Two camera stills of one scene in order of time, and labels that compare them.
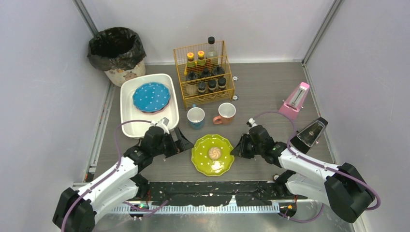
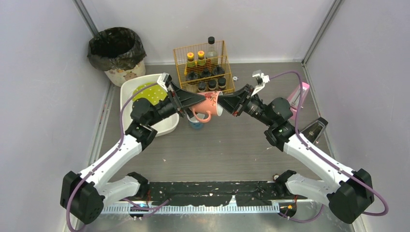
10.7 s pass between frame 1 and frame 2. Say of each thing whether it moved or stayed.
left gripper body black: moved
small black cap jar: stayed
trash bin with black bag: stayed
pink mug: moved
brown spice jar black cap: stayed
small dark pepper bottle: stayed
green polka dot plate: moved
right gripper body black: moved
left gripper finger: moved
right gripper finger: moved
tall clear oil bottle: stayed
